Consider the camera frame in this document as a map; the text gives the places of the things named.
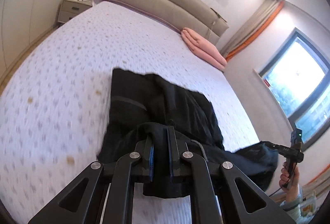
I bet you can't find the white wardrobe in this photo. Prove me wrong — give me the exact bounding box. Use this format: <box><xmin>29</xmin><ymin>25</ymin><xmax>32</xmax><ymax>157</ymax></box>
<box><xmin>0</xmin><ymin>0</ymin><xmax>81</xmax><ymax>78</ymax></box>

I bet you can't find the black jacket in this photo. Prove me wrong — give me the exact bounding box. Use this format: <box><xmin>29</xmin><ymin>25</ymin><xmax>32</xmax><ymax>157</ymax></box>
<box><xmin>97</xmin><ymin>68</ymin><xmax>278</xmax><ymax>199</ymax></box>

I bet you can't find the beige padded headboard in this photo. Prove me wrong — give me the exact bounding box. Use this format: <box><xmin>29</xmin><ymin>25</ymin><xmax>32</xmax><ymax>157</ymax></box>
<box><xmin>113</xmin><ymin>0</ymin><xmax>229</xmax><ymax>45</ymax></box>

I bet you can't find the white nightstand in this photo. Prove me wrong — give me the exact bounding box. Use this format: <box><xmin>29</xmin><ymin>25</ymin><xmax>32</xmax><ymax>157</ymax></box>
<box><xmin>57</xmin><ymin>0</ymin><xmax>92</xmax><ymax>24</ymax></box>

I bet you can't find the orange grey curtain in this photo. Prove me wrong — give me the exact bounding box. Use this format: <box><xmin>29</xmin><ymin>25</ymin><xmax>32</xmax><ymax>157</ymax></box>
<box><xmin>220</xmin><ymin>0</ymin><xmax>285</xmax><ymax>61</ymax></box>

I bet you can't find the light blue sleeve forearm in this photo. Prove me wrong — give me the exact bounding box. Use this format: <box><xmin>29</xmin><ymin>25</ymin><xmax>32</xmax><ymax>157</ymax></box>
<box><xmin>280</xmin><ymin>186</ymin><xmax>313</xmax><ymax>224</ymax></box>

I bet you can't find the person's right hand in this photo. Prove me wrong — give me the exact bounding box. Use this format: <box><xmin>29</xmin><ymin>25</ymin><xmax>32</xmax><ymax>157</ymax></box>
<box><xmin>279</xmin><ymin>162</ymin><xmax>300</xmax><ymax>202</ymax></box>

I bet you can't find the window with grey frame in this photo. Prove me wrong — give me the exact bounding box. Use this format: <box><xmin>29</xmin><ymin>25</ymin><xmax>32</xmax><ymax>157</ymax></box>
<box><xmin>259</xmin><ymin>28</ymin><xmax>329</xmax><ymax>150</ymax></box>

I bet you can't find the white patterned bed mattress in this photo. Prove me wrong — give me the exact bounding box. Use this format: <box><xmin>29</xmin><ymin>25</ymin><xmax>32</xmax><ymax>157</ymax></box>
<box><xmin>1</xmin><ymin>1</ymin><xmax>258</xmax><ymax>223</ymax></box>

